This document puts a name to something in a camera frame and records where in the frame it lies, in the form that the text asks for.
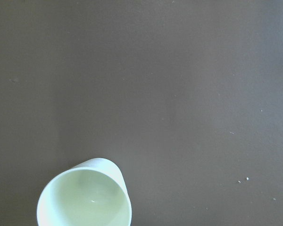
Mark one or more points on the cream yellow cup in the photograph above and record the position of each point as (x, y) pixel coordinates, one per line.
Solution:
(92, 193)

